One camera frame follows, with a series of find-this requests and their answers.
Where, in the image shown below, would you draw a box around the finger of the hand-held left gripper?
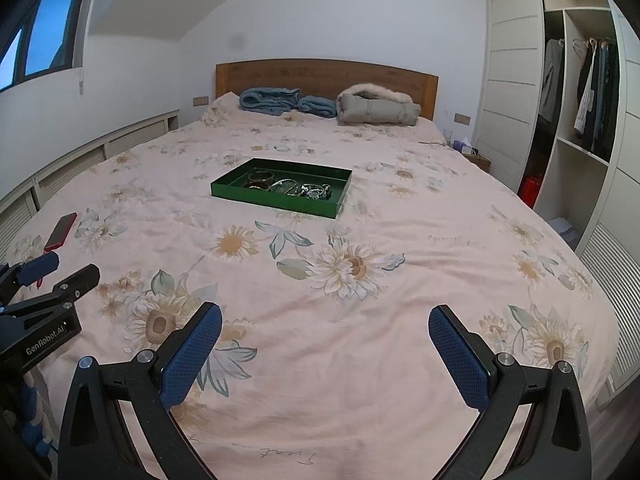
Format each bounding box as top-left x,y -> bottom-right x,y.
0,251 -> 60,306
10,263 -> 101,318

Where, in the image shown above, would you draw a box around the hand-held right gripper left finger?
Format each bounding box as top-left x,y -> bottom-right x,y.
59,302 -> 223,480

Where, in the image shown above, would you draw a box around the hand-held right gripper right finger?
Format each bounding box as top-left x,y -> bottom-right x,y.
428,305 -> 593,480

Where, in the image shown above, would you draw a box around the green tray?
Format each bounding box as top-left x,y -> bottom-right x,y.
210,158 -> 354,220

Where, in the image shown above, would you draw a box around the silver jewelry pieces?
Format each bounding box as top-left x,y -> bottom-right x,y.
297,183 -> 334,201

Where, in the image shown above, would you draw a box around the red phone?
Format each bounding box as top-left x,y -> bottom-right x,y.
43,212 -> 79,253

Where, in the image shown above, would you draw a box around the white radiator cover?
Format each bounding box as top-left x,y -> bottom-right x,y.
0,110 -> 181,252

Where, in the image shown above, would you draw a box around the floral bed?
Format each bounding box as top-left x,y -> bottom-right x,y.
0,92 -> 614,480

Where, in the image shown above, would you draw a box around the folded white papers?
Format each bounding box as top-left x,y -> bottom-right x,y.
546,216 -> 582,247

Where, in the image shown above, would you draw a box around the white vent grille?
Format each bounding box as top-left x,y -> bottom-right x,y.
576,221 -> 640,397

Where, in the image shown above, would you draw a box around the red bag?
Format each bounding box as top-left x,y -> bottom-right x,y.
518,173 -> 545,210

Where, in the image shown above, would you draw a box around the wooden nightstand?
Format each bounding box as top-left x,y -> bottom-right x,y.
462,152 -> 494,174

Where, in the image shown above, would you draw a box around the window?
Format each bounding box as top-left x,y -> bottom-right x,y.
0,0 -> 94,92

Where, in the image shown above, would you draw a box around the beige fur-trimmed jacket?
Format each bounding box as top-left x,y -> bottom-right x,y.
335,83 -> 423,127

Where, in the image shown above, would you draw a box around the blue blanket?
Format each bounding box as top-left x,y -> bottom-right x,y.
239,87 -> 337,120

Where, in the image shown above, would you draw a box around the grey hanging garment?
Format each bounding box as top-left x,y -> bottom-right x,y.
537,38 -> 566,124

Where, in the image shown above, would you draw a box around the hanging clothes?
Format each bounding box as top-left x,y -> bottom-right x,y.
571,36 -> 622,154

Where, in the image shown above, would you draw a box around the white wardrobe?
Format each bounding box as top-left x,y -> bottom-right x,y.
476,0 -> 640,272

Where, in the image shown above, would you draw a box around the wooden headboard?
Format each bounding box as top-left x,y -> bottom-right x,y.
215,59 -> 439,122

